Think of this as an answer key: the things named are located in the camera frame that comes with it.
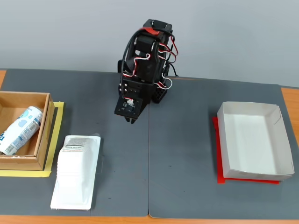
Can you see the red tape strip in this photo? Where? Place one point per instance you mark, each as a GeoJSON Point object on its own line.
{"type": "Point", "coordinates": [150, 30]}

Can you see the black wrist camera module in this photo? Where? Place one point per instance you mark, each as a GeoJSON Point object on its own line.
{"type": "Point", "coordinates": [127, 109]}

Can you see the dark gray table mat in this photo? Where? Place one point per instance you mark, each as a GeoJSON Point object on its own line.
{"type": "Point", "coordinates": [182, 140]}
{"type": "Point", "coordinates": [98, 112]}

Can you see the red sheet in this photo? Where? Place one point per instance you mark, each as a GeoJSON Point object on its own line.
{"type": "Point", "coordinates": [216, 144]}

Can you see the yellow tape frame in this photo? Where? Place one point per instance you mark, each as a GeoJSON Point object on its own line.
{"type": "Point", "coordinates": [57, 130]}

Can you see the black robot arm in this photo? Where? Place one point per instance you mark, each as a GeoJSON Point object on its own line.
{"type": "Point", "coordinates": [149, 67]}

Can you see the gray paper box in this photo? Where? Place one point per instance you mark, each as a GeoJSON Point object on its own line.
{"type": "Point", "coordinates": [247, 140]}

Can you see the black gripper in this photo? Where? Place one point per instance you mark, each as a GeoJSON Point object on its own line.
{"type": "Point", "coordinates": [135, 89]}

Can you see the white sandwich package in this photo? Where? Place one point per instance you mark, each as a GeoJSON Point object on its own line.
{"type": "Point", "coordinates": [74, 168]}

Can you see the black table clamp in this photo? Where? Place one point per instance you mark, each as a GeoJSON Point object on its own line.
{"type": "Point", "coordinates": [119, 66]}

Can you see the brown cardboard box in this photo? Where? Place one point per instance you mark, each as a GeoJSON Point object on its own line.
{"type": "Point", "coordinates": [43, 140]}

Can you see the white and blue can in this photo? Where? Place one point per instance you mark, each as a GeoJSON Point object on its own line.
{"type": "Point", "coordinates": [18, 133]}

